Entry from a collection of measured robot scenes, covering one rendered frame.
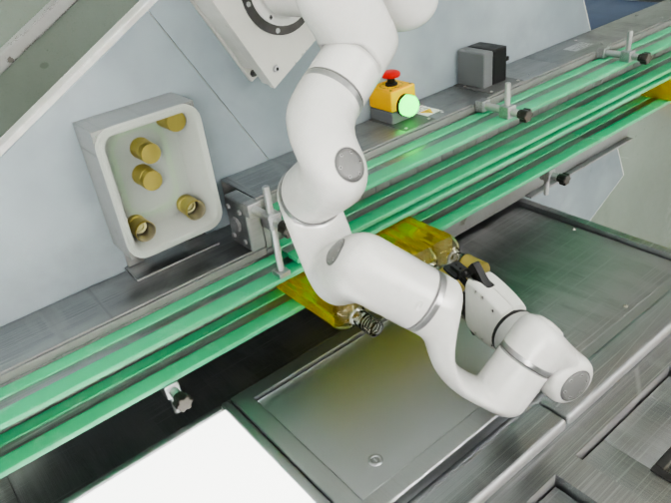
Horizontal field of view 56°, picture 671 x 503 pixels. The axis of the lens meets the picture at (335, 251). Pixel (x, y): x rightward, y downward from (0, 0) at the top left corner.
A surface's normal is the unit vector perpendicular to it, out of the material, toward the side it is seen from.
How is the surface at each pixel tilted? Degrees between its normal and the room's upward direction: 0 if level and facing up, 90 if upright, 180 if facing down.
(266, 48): 4
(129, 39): 0
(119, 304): 90
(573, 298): 91
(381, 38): 4
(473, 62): 90
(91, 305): 90
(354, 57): 42
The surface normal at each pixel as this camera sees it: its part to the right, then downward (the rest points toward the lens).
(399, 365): -0.12, -0.84
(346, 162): 0.51, -0.23
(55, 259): 0.63, 0.35
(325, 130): 0.27, -0.30
